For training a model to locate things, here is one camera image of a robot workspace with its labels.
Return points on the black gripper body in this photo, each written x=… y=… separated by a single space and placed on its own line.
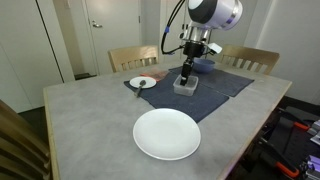
x=193 y=50

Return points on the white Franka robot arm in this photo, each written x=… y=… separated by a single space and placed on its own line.
x=215 y=13

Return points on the blue bowl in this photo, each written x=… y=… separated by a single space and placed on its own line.
x=205 y=66

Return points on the orange translucent lunchbox lid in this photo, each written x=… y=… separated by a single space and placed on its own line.
x=155 y=75

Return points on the dark blue placemat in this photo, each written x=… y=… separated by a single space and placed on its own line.
x=186 y=106
x=223 y=81

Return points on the small white plate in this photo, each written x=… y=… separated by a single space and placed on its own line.
x=148 y=83

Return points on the metal spoon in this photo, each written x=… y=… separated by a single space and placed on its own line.
x=140 y=88

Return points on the light wooden chair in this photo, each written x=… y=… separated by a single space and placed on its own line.
x=250 y=55
x=20 y=143
x=133 y=55

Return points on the large white plate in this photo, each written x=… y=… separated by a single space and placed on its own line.
x=166 y=133

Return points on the white closet door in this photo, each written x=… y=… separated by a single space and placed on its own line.
x=23 y=50

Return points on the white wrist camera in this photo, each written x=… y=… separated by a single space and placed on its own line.
x=215 y=48

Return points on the aluminium frame rail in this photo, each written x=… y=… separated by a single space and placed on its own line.
x=313 y=166

